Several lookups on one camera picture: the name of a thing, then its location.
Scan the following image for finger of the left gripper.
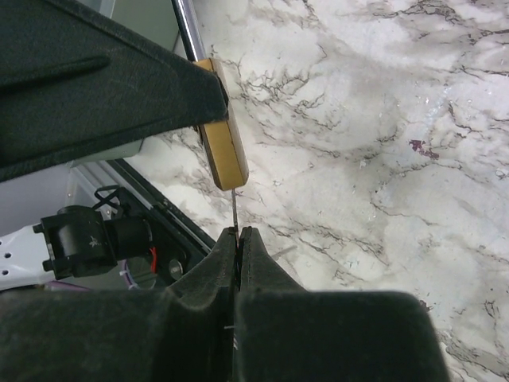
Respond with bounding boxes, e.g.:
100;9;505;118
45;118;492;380
1;1;228;181

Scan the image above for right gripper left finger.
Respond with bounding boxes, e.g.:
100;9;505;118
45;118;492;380
1;228;236;381

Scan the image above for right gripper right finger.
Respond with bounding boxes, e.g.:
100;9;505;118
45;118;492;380
234;227;449;381

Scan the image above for silver keys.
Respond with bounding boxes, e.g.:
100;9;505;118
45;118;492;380
231;189;239;248

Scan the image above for brass padlock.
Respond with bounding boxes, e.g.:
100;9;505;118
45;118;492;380
172;0;251;189

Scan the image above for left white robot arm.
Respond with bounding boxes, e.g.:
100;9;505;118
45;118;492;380
1;1;227;289

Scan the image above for clear plastic storage box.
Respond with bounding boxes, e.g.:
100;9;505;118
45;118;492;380
71;0;179;167

